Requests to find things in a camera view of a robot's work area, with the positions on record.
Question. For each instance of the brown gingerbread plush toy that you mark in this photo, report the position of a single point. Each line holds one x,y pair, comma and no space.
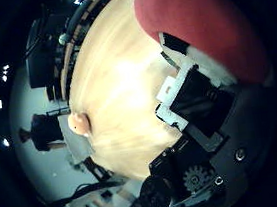
79,123

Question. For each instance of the red round plush toy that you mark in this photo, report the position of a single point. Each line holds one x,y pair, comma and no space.
203,22

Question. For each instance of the large black screen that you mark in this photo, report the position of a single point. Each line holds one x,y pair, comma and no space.
41,61

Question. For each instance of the person in dark clothes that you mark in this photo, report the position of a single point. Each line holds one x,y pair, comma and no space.
44,131

